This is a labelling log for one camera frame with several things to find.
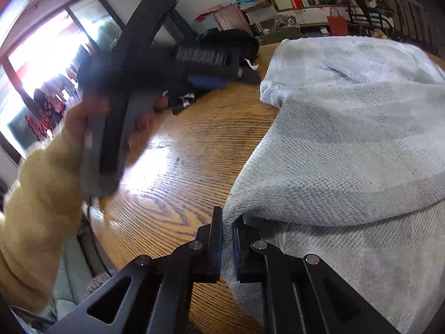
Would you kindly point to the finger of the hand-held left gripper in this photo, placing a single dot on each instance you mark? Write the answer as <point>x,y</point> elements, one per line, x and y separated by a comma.
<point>248,76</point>
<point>208,80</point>

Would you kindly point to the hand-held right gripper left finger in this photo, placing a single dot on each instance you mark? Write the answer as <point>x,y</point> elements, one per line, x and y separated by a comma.
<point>218,236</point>

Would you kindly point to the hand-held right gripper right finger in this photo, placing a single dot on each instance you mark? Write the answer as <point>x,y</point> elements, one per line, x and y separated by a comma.
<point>237,247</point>

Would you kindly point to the black striped garment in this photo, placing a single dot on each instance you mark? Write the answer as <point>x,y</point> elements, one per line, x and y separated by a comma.
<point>236,40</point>

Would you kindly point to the grey knit sweater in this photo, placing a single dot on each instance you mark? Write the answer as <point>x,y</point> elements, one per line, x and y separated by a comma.
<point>347,128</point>

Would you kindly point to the person's left forearm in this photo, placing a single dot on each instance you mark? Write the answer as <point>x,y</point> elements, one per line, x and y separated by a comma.
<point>34,215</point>

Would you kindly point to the person's left hand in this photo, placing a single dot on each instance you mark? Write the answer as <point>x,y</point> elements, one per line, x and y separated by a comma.
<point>87,111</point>

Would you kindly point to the olive green crate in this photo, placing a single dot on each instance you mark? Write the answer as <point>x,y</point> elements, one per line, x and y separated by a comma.
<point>278,36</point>

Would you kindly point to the pink suitcase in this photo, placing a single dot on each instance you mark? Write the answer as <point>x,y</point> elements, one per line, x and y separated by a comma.
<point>231,21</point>

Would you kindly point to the clear plastic bag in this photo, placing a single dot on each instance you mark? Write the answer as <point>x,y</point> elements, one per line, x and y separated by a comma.
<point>285,22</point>

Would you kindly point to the red box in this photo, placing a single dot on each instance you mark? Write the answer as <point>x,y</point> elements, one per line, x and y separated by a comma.
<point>296,1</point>

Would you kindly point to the white low cabinet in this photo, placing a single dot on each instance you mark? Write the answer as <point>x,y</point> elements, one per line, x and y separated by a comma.
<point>313,15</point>

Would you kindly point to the dark framed window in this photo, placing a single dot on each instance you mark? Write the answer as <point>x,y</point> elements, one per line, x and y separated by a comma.
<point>41,52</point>

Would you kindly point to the orange paper bag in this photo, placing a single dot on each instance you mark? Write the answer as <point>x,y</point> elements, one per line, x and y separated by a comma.
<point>337,24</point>

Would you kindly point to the red berry branches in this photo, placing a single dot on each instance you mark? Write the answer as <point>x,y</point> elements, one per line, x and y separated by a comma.
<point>38,125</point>

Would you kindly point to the dark speckled cloth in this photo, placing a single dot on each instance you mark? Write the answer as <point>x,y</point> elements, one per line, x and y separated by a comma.
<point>100,283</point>

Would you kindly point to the tan crumpled cloth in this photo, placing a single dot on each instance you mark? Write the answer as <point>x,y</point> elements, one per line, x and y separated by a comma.
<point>378,33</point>

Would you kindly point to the pale green cushion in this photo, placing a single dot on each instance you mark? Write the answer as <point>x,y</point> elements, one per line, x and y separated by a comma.
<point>73,278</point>

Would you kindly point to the olive green suitcase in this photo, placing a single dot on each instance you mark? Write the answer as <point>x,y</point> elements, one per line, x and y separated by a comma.
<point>419,24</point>
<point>398,14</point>

